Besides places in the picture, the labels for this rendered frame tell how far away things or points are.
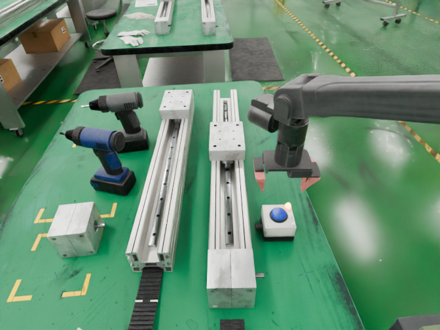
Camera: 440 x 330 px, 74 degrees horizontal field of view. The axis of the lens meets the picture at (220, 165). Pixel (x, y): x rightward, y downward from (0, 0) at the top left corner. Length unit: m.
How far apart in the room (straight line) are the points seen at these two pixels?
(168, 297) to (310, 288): 0.33
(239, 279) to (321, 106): 0.37
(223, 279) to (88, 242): 0.36
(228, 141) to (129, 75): 1.55
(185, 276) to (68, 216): 0.33
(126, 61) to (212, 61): 0.62
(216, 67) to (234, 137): 1.41
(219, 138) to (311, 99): 0.47
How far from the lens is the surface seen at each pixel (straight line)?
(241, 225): 0.73
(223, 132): 0.95
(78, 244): 0.83
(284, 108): 0.53
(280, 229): 0.77
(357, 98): 0.48
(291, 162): 0.62
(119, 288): 0.78
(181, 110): 1.09
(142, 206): 0.80
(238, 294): 0.66
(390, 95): 0.46
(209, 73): 2.30
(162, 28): 2.38
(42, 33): 4.29
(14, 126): 3.05
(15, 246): 0.98
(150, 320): 0.71
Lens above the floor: 1.44
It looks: 41 degrees down
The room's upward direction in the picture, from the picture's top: 2 degrees counter-clockwise
